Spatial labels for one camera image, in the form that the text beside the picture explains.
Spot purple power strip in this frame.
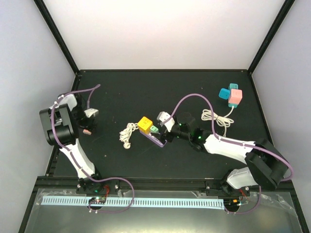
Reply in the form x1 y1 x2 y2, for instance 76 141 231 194
139 131 167 148

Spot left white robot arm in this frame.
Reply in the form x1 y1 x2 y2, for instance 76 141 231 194
39 94 104 194

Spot blue cube plug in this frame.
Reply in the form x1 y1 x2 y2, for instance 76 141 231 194
218 88 230 100

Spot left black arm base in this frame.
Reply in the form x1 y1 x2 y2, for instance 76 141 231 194
76 179 120 196

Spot pink cube socket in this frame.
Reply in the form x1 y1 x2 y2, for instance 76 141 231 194
228 89 242 108

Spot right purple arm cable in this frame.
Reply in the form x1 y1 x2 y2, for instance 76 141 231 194
170 93 296 215

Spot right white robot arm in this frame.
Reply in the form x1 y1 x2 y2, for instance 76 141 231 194
157 112 289 196

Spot green plug adapter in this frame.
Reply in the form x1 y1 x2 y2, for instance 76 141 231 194
150 125 159 134

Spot white strip cable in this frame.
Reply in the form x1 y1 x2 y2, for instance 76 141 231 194
119 122 139 150

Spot white cube cable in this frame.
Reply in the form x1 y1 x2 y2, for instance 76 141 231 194
201 104 235 137

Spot pink plug adapter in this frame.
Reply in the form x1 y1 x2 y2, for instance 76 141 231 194
83 129 92 135

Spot yellow cube socket adapter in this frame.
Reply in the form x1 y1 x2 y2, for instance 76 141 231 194
138 116 153 134

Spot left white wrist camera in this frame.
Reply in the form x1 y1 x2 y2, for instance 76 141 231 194
84 108 99 118

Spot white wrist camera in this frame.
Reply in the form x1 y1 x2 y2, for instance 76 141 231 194
84 108 99 118
156 111 175 132

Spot light blue cable duct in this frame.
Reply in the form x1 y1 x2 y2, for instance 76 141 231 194
41 196 225 210

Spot teal plug adapter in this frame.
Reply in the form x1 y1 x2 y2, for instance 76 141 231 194
228 83 239 91

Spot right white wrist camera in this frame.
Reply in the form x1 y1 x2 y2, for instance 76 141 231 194
156 111 175 132

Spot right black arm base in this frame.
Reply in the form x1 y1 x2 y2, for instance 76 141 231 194
205 179 250 197

